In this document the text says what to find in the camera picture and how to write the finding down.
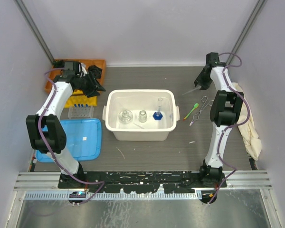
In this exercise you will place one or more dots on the white plastic bin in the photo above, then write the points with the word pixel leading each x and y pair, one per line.
pixel 136 100

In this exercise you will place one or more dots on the clear plastic tube rack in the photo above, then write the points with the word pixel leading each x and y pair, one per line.
pixel 80 112

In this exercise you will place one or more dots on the small clear glass bottle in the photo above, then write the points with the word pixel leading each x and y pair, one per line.
pixel 142 116

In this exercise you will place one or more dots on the blue plastic tray lid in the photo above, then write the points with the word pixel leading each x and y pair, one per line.
pixel 84 138

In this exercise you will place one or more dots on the yellow test tube rack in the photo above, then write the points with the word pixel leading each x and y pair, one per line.
pixel 79 98

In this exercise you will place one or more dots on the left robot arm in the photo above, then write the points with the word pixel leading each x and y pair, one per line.
pixel 45 131

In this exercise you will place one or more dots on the green rainbow spoon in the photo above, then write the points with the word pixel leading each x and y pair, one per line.
pixel 196 105

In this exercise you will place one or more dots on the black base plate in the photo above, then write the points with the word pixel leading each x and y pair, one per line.
pixel 150 181

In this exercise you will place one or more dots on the wooden compartment tray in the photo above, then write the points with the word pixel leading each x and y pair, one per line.
pixel 100 63

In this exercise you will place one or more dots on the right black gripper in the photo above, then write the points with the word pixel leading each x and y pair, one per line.
pixel 205 85

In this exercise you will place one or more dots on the rolled tie brown blue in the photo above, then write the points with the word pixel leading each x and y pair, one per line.
pixel 95 71

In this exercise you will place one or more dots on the rolled tie dark green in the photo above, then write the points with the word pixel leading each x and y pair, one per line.
pixel 58 64

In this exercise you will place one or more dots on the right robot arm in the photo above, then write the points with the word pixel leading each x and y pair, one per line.
pixel 224 115

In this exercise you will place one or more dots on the aluminium rail frame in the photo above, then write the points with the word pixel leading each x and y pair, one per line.
pixel 49 185

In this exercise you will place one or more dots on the cream cloth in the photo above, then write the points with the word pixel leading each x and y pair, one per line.
pixel 250 136

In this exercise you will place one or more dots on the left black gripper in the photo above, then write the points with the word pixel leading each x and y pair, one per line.
pixel 93 88

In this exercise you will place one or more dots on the blue hexagonal cap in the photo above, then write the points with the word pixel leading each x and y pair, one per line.
pixel 157 114

